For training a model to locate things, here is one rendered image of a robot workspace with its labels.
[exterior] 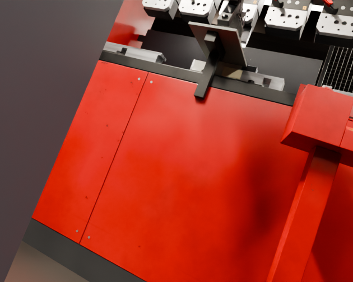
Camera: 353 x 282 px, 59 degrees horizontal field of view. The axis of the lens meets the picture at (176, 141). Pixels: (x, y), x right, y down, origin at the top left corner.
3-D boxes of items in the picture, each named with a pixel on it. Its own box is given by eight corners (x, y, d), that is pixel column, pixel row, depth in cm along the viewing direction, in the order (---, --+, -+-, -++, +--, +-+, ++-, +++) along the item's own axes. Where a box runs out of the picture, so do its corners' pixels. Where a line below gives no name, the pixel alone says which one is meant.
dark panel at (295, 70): (124, 87, 209) (148, 29, 214) (125, 88, 211) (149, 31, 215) (297, 135, 165) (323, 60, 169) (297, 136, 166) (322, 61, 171)
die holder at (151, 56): (72, 52, 160) (78, 35, 161) (79, 57, 166) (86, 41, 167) (154, 71, 141) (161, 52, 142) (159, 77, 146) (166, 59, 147)
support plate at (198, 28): (187, 23, 111) (189, 21, 111) (206, 59, 135) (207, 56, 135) (236, 31, 104) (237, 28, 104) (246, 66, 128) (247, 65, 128)
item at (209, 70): (185, 85, 107) (207, 29, 110) (197, 100, 121) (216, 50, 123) (196, 88, 106) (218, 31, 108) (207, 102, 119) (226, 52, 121)
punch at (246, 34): (222, 42, 135) (230, 23, 136) (223, 45, 137) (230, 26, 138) (244, 46, 131) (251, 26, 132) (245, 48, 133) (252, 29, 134)
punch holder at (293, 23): (263, 23, 127) (275, -13, 128) (264, 34, 134) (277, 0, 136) (301, 28, 121) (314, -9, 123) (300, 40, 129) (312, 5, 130)
